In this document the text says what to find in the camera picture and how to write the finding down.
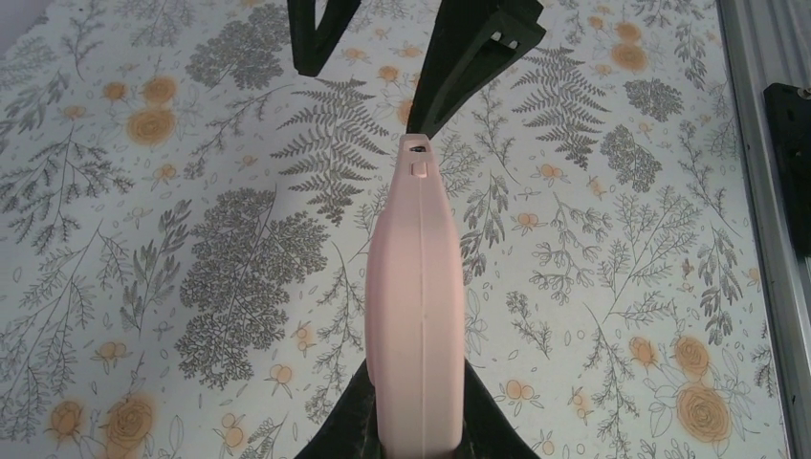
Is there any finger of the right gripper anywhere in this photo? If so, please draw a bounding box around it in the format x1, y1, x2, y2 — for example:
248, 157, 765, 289
287, 0, 362, 77
406, 0, 546, 138

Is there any aluminium rail frame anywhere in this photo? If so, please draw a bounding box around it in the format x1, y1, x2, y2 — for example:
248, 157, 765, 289
718, 1, 810, 458

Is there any phone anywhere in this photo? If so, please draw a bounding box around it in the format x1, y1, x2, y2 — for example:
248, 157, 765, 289
364, 134, 465, 458

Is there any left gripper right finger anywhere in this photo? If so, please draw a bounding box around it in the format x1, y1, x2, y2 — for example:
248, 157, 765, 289
459, 361, 538, 459

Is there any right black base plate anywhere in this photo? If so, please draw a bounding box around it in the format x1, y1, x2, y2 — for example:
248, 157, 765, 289
763, 83, 810, 256

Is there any floral patterned table mat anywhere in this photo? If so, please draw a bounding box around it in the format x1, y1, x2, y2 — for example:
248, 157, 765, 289
1, 1, 789, 458

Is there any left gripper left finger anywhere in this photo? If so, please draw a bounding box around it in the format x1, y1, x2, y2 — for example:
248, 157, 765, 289
295, 361, 384, 459

